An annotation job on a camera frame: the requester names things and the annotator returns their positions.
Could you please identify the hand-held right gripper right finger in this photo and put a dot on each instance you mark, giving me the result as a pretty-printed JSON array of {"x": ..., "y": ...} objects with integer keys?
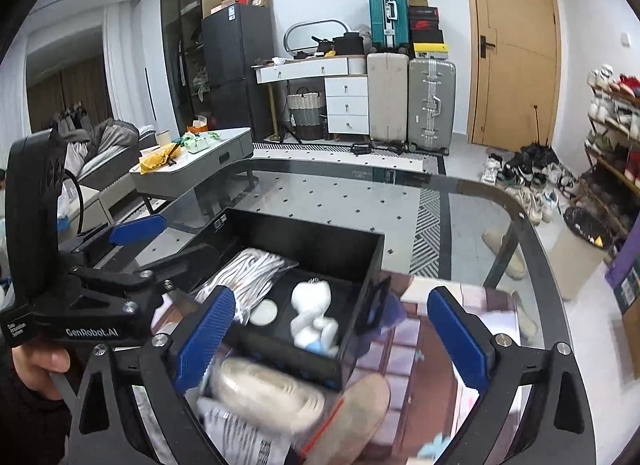
[{"x": 460, "y": 340}]

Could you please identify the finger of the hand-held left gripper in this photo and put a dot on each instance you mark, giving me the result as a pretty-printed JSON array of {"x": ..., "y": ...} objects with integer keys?
[
  {"x": 120, "y": 287},
  {"x": 137, "y": 231}
]

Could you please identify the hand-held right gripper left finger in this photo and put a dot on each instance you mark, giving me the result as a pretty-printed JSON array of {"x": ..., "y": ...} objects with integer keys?
[{"x": 205, "y": 340}]

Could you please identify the beige cloth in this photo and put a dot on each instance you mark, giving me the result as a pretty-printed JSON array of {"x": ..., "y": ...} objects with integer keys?
[{"x": 265, "y": 390}]

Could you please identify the white foam piece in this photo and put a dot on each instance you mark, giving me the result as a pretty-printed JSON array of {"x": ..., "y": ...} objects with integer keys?
[{"x": 310, "y": 300}]

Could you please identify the black storage box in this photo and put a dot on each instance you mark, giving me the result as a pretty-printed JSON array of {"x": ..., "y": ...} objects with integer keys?
[{"x": 310, "y": 240}]

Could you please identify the person's left forearm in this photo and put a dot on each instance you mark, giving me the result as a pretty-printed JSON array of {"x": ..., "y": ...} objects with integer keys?
[{"x": 25, "y": 425}]

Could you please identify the person's left hand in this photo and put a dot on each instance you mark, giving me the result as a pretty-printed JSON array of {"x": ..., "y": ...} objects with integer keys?
[{"x": 35, "y": 362}]

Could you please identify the printed table mat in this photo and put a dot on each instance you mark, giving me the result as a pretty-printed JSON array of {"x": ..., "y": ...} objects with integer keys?
[{"x": 415, "y": 345}]

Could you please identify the white round disc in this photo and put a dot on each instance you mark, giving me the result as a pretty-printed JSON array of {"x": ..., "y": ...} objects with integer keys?
[{"x": 263, "y": 312}]

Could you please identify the beige slipper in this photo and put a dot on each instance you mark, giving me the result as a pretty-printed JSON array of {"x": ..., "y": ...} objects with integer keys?
[
  {"x": 507, "y": 255},
  {"x": 526, "y": 317}
]

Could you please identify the yellow bag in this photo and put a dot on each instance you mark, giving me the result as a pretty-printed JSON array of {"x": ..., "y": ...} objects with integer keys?
[{"x": 155, "y": 160}]

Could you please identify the sofa with clothes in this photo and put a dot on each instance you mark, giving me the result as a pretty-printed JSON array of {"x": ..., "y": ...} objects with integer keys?
[{"x": 110, "y": 145}]

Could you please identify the grey coffee table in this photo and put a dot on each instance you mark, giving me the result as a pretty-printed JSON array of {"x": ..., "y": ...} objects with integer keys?
[{"x": 200, "y": 165}]

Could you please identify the green packaging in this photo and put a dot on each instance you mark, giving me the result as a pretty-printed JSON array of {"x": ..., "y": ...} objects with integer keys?
[{"x": 197, "y": 141}]

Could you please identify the tan slipper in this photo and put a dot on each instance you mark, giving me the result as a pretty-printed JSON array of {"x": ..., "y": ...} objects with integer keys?
[{"x": 355, "y": 410}]

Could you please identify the brown curtain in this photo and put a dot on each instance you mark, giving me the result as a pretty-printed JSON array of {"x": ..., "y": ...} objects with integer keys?
[{"x": 75, "y": 90}]

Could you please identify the trash bin with black liner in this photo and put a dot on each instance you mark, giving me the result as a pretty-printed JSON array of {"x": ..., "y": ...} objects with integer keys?
[{"x": 575, "y": 255}]

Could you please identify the cardboard box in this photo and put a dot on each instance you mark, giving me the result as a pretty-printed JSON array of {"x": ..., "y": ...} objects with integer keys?
[{"x": 631, "y": 330}]

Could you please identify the pile of shoes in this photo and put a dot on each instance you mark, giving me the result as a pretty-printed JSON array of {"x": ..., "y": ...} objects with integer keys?
[{"x": 530, "y": 180}]

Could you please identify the white curtain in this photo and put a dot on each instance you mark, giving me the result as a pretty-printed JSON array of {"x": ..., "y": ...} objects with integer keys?
[{"x": 130, "y": 55}]

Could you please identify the glass table top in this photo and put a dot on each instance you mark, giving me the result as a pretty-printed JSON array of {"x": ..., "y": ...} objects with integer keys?
[{"x": 350, "y": 190}]

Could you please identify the black fridge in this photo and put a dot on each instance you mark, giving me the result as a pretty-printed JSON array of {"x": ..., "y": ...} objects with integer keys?
[{"x": 235, "y": 55}]

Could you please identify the woven basket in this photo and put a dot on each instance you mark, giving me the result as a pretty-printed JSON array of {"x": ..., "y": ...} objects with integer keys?
[{"x": 305, "y": 110}]

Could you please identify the dark wardrobe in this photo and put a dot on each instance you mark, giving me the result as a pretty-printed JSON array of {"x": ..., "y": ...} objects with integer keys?
[{"x": 172, "y": 20}]

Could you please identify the black umbrella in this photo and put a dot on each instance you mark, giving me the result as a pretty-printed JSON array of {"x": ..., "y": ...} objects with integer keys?
[{"x": 539, "y": 130}]

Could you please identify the silver suitcase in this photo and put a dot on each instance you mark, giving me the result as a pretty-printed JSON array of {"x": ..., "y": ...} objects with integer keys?
[{"x": 432, "y": 105}]

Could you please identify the white vanity desk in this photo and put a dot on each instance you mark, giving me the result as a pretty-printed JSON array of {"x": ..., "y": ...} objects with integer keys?
[{"x": 345, "y": 95}]

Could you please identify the oval mirror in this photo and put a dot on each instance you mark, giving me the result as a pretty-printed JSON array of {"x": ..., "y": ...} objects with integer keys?
[{"x": 300, "y": 37}]

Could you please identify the beige suitcase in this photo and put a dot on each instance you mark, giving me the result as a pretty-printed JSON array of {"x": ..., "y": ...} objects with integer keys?
[{"x": 387, "y": 95}]

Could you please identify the wooden door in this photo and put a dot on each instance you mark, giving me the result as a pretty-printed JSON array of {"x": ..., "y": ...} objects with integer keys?
[{"x": 515, "y": 80}]

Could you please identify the wooden shoe rack with shoes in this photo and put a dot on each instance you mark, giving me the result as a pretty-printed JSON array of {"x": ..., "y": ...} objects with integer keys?
[{"x": 615, "y": 105}]

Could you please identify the black bag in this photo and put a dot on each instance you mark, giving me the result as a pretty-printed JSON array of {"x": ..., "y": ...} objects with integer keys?
[{"x": 347, "y": 42}]

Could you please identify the stack of shoe boxes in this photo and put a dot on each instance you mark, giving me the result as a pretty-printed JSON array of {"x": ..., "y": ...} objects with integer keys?
[{"x": 426, "y": 27}]

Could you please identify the teal suitcase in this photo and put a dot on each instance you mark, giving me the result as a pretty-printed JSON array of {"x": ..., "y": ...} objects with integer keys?
[{"x": 387, "y": 15}]

